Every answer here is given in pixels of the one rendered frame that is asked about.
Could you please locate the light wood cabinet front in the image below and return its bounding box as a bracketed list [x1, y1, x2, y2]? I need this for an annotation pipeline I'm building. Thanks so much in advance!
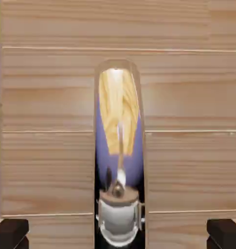
[1, 130, 236, 216]
[1, 210, 236, 249]
[1, 46, 236, 133]

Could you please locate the light wood cabinet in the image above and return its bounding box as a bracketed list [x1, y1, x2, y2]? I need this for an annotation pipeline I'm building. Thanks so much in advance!
[1, 46, 236, 133]
[0, 0, 236, 249]
[1, 210, 236, 249]
[1, 130, 236, 216]

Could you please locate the shiny curved metal handle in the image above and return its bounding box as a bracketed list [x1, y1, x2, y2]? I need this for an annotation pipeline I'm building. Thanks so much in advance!
[93, 58, 149, 249]

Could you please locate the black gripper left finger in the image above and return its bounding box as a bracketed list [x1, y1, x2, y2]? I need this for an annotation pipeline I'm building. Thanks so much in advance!
[0, 218, 30, 249]

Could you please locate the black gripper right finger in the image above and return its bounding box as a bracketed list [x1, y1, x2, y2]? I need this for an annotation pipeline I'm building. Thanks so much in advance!
[206, 218, 236, 249]

